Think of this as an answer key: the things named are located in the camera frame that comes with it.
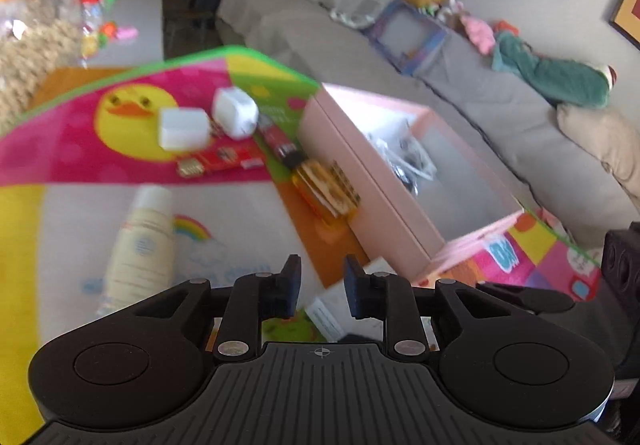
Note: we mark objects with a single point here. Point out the white plastic cube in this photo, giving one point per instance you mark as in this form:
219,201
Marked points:
184,129

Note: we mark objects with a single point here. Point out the grey covered sofa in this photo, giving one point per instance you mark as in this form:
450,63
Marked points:
480,105

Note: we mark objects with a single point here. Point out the amber bottle with patterned label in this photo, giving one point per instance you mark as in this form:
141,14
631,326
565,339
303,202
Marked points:
325,190

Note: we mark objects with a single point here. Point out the white paper leaflet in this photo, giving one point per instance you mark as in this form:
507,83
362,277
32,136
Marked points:
325,316

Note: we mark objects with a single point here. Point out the purple picture box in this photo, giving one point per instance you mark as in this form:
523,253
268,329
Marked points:
435,42

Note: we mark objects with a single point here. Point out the red circuit board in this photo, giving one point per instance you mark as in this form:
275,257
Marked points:
222,159

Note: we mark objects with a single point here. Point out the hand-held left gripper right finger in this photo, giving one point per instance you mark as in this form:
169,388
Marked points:
356,290

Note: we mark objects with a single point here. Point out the red tube with dark cap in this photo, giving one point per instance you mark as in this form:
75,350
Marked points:
274,137

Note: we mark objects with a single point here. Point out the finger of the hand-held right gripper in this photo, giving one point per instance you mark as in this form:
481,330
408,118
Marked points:
530,297

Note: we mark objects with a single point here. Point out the cream lotion bottle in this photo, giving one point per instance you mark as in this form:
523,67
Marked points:
140,245

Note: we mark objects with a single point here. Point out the glass jar of snacks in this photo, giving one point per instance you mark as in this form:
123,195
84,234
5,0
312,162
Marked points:
30,40

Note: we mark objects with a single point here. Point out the pink plush toy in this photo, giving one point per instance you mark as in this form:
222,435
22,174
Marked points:
480,35

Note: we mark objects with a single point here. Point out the white side table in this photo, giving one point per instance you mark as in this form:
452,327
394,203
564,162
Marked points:
137,30

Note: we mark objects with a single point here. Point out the white rounded charger cube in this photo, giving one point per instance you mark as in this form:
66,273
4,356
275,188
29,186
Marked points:
234,112

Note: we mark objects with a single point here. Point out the pink cardboard box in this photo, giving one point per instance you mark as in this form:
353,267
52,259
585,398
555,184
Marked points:
360,175

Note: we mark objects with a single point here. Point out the colourful cartoon play mat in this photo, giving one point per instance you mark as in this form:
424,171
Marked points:
65,150

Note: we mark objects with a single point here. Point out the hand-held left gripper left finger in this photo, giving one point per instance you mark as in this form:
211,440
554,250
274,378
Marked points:
287,287

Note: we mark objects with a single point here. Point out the beige cushion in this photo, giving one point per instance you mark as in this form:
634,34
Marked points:
605,140

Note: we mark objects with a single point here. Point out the red framed picture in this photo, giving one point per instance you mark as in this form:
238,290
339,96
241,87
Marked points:
631,17

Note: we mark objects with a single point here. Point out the teal blanket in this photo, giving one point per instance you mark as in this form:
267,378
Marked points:
555,77

